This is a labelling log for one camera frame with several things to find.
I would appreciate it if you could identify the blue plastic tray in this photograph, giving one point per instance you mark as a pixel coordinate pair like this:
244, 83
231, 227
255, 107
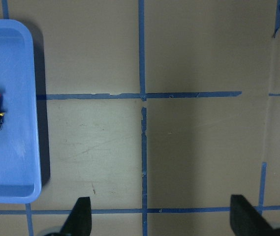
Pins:
20, 172

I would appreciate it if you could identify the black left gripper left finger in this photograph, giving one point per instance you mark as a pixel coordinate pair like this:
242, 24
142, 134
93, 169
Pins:
79, 222

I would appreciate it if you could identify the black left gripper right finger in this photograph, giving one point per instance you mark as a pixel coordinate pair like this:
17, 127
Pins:
245, 220

